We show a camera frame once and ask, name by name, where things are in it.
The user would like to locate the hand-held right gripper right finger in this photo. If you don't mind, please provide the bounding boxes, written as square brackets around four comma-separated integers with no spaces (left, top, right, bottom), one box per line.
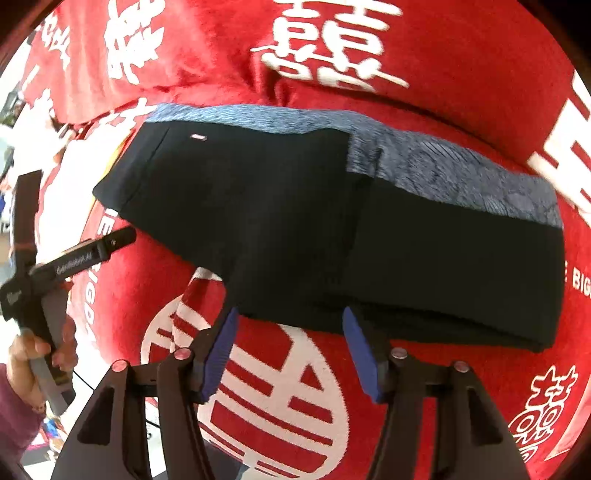
[342,307,529,480]

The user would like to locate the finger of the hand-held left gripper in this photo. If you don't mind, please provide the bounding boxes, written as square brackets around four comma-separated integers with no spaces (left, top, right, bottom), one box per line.
[14,170,44,274]
[32,225,137,289]

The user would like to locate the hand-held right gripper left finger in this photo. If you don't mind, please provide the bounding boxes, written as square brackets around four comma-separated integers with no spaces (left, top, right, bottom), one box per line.
[51,308,240,480]

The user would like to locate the person's left forearm purple sleeve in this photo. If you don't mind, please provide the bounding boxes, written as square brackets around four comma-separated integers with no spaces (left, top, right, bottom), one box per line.
[0,364,48,464]

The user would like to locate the person's left hand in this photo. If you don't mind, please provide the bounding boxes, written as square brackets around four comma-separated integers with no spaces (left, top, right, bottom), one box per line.
[7,318,78,409]

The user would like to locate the red printed blanket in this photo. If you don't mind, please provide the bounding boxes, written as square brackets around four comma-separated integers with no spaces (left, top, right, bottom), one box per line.
[21,0,591,480]

